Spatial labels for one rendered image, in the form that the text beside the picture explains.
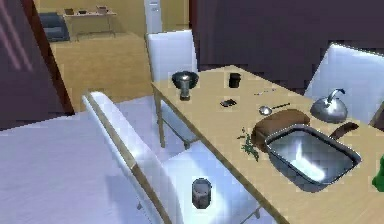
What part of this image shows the green round object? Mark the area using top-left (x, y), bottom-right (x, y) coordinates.
top-left (371, 156), bottom-right (384, 193)

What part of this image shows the square metal pan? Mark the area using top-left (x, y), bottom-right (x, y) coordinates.
top-left (264, 121), bottom-right (363, 194)

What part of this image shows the white door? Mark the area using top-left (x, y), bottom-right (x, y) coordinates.
top-left (143, 0), bottom-right (163, 34)

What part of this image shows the light wooden side table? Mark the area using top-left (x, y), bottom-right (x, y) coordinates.
top-left (62, 10), bottom-right (118, 42)

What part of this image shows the dark brown chair back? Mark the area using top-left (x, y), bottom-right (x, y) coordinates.
top-left (369, 101), bottom-right (384, 133)

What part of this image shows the silver spoon black handle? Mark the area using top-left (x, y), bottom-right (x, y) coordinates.
top-left (258, 102), bottom-right (291, 116)

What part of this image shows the light wooden dining table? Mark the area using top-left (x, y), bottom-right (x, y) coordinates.
top-left (150, 64), bottom-right (384, 224)

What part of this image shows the grey glass jar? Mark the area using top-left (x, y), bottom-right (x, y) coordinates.
top-left (191, 177), bottom-right (213, 210)

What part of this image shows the thin grey utensil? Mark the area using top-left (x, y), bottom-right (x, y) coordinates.
top-left (253, 87), bottom-right (278, 97)

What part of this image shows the small black flat object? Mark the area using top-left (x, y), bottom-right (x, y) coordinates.
top-left (219, 98), bottom-right (238, 108)

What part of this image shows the black cup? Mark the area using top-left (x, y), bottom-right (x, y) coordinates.
top-left (228, 72), bottom-right (242, 89)

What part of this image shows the white dining chair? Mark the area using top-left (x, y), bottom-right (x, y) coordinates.
top-left (81, 91), bottom-right (264, 224)
top-left (145, 29), bottom-right (202, 150)
top-left (303, 42), bottom-right (384, 125)

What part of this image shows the green herb sprig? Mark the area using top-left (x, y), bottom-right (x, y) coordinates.
top-left (236, 127), bottom-right (261, 163)

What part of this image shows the brown bread loaf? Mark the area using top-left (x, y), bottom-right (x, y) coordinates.
top-left (250, 109), bottom-right (312, 153)

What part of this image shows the dark grey sofa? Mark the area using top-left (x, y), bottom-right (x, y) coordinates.
top-left (38, 12), bottom-right (71, 43)

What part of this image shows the silver kettle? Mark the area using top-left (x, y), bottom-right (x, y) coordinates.
top-left (309, 88), bottom-right (349, 124)

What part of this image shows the dark metal goblet bowl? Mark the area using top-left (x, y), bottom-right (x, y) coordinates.
top-left (171, 70), bottom-right (200, 102)

